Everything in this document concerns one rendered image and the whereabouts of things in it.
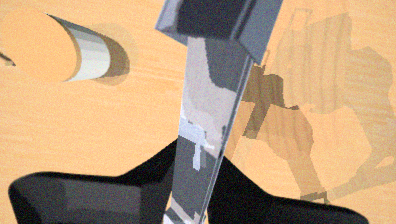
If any light wooden board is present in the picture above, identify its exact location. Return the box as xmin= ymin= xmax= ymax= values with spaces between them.
xmin=224 ymin=0 xmax=350 ymax=171

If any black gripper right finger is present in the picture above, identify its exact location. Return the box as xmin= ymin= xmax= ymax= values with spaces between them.
xmin=207 ymin=155 xmax=369 ymax=224

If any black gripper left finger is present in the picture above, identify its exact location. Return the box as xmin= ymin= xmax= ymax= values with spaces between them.
xmin=8 ymin=139 xmax=177 ymax=224

